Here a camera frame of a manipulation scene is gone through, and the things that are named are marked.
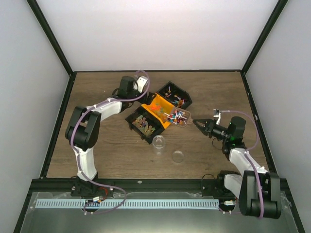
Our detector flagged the pile of pastel gummies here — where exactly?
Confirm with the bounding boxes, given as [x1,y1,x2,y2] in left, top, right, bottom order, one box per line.
[132,115,156,136]

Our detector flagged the pile of star gummies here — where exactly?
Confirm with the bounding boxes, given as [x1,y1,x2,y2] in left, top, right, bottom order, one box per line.
[149,103,168,122]

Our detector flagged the clear plastic cup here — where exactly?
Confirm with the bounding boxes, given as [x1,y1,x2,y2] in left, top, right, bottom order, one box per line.
[152,135,166,155]

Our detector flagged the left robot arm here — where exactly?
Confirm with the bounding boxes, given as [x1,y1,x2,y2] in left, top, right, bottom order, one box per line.
[65,70,150,196]

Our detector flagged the clear round lid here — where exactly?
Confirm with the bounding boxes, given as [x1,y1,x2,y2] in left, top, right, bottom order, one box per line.
[172,150,184,164]

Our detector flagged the yellow bin with star candies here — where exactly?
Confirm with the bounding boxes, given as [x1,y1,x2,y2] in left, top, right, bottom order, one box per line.
[141,93,174,129]

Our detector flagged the brown slotted plastic scoop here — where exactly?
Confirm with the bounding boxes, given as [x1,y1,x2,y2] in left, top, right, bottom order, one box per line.
[166,107,193,128]

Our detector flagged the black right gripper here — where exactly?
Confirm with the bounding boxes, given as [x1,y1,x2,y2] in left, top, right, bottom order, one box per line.
[193,119,230,141]

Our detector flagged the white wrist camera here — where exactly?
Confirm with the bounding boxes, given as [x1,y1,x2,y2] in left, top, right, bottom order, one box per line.
[213,109,221,125]
[134,76,148,93]

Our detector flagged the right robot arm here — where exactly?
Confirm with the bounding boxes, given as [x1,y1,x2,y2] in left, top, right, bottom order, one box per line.
[193,116,281,219]

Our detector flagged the black bin with gummy candies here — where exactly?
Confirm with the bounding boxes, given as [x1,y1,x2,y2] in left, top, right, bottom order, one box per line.
[125,107,165,144]

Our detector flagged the black bin with lollipops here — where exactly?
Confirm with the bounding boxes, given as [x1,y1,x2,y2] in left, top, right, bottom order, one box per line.
[157,81,192,109]

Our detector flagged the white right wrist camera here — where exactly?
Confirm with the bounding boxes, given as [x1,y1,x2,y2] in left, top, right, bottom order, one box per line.
[213,109,221,125]

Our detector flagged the black front mounting rail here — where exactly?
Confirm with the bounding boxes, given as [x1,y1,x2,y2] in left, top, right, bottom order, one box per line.
[28,178,289,197]

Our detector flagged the black enclosure frame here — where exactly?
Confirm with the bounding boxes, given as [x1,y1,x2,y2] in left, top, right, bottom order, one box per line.
[13,0,306,233]

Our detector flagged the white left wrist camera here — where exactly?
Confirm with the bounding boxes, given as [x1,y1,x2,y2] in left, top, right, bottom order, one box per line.
[134,76,148,93]

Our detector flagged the light blue slotted cable duct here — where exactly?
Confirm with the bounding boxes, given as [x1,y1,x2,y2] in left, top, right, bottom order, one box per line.
[35,199,219,210]

